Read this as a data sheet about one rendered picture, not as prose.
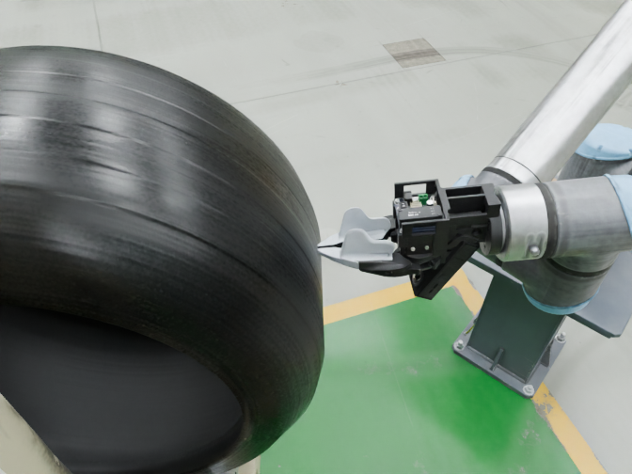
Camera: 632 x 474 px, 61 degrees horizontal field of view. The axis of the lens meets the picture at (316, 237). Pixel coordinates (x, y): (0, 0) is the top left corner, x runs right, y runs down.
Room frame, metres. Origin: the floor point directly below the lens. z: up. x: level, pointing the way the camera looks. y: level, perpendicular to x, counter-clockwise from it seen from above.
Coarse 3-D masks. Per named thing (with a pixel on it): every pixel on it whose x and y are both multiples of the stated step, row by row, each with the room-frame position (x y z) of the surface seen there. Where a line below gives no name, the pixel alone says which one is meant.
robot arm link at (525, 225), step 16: (496, 192) 0.47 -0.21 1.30; (512, 192) 0.45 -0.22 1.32; (528, 192) 0.45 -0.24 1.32; (512, 208) 0.43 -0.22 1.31; (528, 208) 0.43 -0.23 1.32; (544, 208) 0.43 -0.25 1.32; (512, 224) 0.41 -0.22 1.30; (528, 224) 0.41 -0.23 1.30; (544, 224) 0.41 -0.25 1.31; (512, 240) 0.41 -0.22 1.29; (528, 240) 0.40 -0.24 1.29; (544, 240) 0.40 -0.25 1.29; (512, 256) 0.40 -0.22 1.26; (528, 256) 0.41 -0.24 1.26
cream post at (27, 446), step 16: (0, 400) 0.15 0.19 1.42; (0, 416) 0.14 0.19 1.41; (16, 416) 0.15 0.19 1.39; (0, 432) 0.14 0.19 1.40; (16, 432) 0.14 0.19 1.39; (32, 432) 0.15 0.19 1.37; (0, 448) 0.13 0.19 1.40; (16, 448) 0.14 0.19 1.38; (32, 448) 0.14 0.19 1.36; (48, 448) 0.16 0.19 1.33; (0, 464) 0.12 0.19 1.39; (16, 464) 0.13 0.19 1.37; (32, 464) 0.14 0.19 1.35; (48, 464) 0.14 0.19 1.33
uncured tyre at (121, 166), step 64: (0, 64) 0.46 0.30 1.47; (64, 64) 0.47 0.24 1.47; (128, 64) 0.49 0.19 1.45; (0, 128) 0.36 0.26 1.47; (64, 128) 0.37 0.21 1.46; (128, 128) 0.39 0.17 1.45; (192, 128) 0.43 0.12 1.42; (256, 128) 0.51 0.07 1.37; (0, 192) 0.30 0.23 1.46; (64, 192) 0.30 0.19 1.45; (128, 192) 0.32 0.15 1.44; (192, 192) 0.35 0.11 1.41; (256, 192) 0.40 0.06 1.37; (0, 256) 0.26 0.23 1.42; (64, 256) 0.27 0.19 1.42; (128, 256) 0.28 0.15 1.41; (192, 256) 0.29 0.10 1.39; (256, 256) 0.32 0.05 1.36; (320, 256) 0.45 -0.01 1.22; (0, 320) 0.48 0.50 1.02; (64, 320) 0.52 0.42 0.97; (128, 320) 0.26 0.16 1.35; (192, 320) 0.26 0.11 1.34; (256, 320) 0.28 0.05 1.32; (320, 320) 0.34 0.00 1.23; (0, 384) 0.39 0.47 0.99; (64, 384) 0.42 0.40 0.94; (128, 384) 0.43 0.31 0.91; (192, 384) 0.43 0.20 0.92; (256, 384) 0.26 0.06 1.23; (64, 448) 0.32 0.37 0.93; (128, 448) 0.33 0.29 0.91; (192, 448) 0.32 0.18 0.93; (256, 448) 0.26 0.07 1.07
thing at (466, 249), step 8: (464, 240) 0.43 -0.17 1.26; (456, 248) 0.43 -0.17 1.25; (464, 248) 0.42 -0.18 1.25; (472, 248) 0.42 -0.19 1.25; (448, 256) 0.43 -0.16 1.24; (456, 256) 0.42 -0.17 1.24; (464, 256) 0.42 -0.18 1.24; (440, 264) 0.43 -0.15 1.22; (448, 264) 0.42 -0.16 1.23; (456, 264) 0.42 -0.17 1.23; (424, 272) 0.44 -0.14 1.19; (432, 272) 0.43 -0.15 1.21; (440, 272) 0.42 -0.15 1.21; (448, 272) 0.42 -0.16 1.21; (456, 272) 0.42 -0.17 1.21; (416, 280) 0.43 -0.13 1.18; (424, 280) 0.43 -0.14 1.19; (432, 280) 0.42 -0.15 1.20; (440, 280) 0.42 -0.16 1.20; (448, 280) 0.42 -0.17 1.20; (416, 288) 0.43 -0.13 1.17; (424, 288) 0.42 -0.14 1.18; (432, 288) 0.42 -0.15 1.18; (440, 288) 0.42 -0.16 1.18; (424, 296) 0.42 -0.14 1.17; (432, 296) 0.42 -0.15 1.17
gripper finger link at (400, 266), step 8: (392, 256) 0.42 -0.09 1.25; (400, 256) 0.42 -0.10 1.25; (360, 264) 0.41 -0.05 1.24; (368, 264) 0.41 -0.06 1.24; (376, 264) 0.41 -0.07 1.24; (384, 264) 0.41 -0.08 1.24; (392, 264) 0.41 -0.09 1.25; (400, 264) 0.40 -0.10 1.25; (408, 264) 0.40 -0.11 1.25; (416, 264) 0.41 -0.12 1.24; (368, 272) 0.41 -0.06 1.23; (376, 272) 0.40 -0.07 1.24; (384, 272) 0.40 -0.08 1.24; (392, 272) 0.40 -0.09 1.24; (400, 272) 0.40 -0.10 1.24; (408, 272) 0.40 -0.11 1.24; (416, 272) 0.40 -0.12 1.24
